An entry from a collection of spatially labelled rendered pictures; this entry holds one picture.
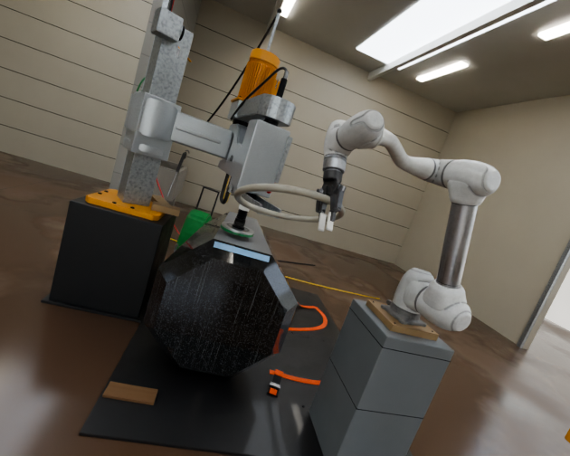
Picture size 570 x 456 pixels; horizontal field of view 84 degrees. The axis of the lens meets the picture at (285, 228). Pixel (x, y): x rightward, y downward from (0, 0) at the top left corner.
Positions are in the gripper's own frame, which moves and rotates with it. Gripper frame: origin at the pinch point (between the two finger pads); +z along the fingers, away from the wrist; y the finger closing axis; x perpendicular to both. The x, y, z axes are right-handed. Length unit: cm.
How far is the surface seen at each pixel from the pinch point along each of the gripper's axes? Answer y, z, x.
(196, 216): 270, -38, -67
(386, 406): 7, 75, -69
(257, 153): 68, -47, -6
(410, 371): -2, 56, -71
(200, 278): 84, 29, 4
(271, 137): 62, -57, -10
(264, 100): 60, -75, 0
